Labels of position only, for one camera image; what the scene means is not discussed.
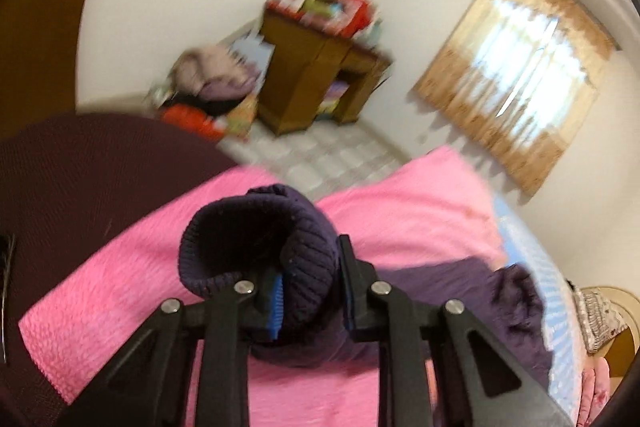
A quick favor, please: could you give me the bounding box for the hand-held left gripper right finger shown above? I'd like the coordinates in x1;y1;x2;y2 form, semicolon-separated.
336;234;576;427

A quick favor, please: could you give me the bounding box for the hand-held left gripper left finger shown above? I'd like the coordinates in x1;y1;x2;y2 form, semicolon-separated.
55;264;286;427

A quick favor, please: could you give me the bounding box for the purple jacket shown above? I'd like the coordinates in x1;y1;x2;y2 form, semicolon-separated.
178;183;557;427

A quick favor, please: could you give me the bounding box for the pile of clothes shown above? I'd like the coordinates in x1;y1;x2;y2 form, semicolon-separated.
145;34;276;142

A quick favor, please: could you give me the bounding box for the pink blanket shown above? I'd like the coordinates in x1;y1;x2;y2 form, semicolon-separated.
17;146;506;427

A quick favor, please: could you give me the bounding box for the blue printed blanket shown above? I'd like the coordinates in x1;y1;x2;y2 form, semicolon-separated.
492;197;596;427

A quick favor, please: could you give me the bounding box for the dark maroon cloth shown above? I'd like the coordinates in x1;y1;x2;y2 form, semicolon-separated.
0;112;241;427

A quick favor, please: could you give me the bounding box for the tan floral curtain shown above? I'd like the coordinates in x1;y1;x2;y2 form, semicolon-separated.
412;0;617;198

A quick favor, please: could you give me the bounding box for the wooden desk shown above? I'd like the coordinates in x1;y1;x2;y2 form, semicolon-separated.
257;4;393;138

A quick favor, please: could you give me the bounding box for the grey patterned pillow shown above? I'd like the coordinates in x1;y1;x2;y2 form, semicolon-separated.
570;282;628;355

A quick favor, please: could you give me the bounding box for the pink floral folded quilt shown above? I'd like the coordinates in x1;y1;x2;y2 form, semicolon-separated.
580;359;613;425

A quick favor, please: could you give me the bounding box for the cream round headboard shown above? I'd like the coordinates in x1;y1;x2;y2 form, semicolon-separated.
580;284;640;383

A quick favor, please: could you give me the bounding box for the pile of colourful boxes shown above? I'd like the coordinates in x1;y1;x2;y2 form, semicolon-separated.
267;0;383;42

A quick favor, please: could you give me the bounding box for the wooden door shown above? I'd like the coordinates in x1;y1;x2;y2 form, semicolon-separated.
0;0;123;142

